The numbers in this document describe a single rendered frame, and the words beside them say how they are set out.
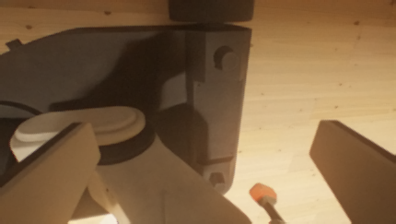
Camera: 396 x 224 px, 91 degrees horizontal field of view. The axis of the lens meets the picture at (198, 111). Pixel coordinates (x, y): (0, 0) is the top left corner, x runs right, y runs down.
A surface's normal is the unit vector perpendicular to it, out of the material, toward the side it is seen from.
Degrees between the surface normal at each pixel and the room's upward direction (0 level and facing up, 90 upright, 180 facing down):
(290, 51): 0
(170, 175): 90
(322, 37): 0
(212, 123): 0
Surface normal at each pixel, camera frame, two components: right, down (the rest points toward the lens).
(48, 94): 0.22, 0.47
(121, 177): 0.00, -0.88
